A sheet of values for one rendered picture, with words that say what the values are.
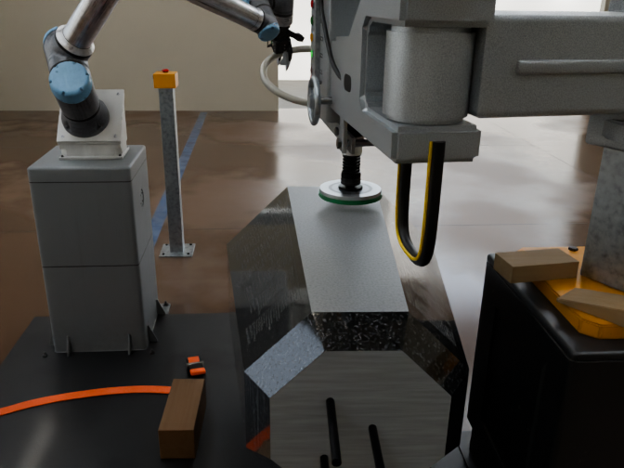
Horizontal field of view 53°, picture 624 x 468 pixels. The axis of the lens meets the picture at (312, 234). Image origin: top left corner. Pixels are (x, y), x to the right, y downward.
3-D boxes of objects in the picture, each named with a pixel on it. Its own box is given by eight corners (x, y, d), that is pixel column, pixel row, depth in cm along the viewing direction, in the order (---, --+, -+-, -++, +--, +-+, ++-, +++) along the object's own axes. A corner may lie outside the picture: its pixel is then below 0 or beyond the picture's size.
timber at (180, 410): (175, 404, 239) (173, 378, 235) (206, 404, 240) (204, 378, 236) (160, 459, 211) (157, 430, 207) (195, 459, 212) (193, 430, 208)
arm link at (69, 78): (64, 123, 244) (50, 97, 228) (56, 89, 250) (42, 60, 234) (103, 115, 247) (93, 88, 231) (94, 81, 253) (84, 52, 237)
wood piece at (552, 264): (555, 263, 181) (558, 247, 179) (576, 278, 172) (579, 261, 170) (492, 268, 176) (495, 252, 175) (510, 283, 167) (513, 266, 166)
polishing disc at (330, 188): (391, 188, 218) (391, 185, 217) (364, 204, 201) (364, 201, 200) (337, 179, 228) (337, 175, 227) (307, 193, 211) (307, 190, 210)
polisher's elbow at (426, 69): (444, 109, 151) (452, 23, 144) (482, 123, 134) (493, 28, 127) (370, 110, 147) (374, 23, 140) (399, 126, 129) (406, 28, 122)
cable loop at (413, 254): (435, 279, 142) (448, 142, 131) (420, 279, 142) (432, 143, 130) (403, 241, 164) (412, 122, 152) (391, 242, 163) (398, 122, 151)
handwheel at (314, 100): (345, 129, 186) (347, 78, 181) (312, 130, 184) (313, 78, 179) (335, 120, 200) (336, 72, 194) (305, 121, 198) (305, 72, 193)
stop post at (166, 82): (195, 244, 395) (185, 69, 356) (191, 257, 377) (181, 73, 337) (163, 245, 394) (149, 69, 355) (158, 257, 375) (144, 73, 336)
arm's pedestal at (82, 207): (39, 361, 268) (7, 171, 237) (71, 307, 314) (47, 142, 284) (156, 357, 272) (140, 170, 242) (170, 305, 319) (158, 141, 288)
